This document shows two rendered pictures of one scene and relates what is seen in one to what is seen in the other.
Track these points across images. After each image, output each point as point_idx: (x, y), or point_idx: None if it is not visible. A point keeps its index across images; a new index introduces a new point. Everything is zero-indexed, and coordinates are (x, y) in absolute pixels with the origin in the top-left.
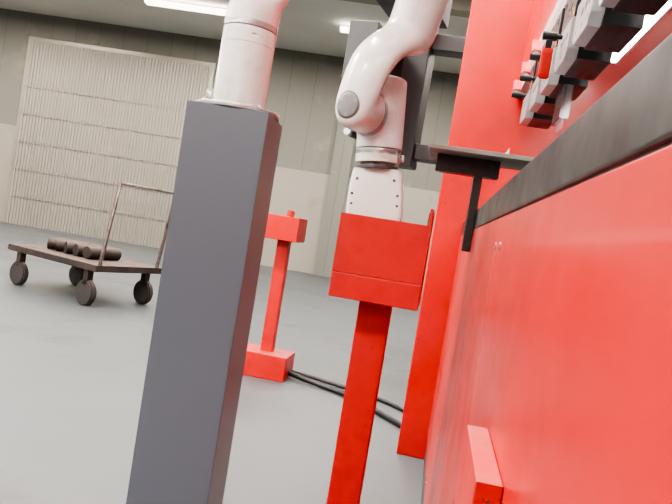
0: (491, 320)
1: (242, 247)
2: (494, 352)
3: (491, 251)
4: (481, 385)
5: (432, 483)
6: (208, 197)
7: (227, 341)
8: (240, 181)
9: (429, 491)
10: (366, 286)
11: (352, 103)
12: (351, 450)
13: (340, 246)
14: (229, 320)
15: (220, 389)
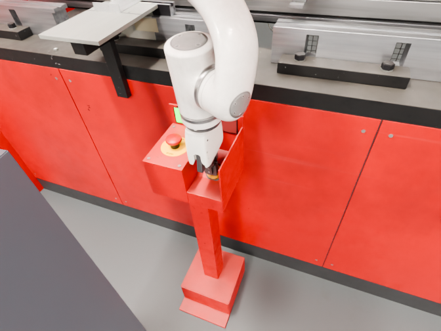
0: (402, 166)
1: (85, 260)
2: (438, 180)
3: (339, 129)
4: (397, 186)
5: (181, 203)
6: (29, 282)
7: (116, 299)
8: (44, 234)
9: (168, 205)
10: (231, 186)
11: (246, 101)
12: (216, 239)
13: (222, 186)
14: (110, 293)
15: (128, 312)
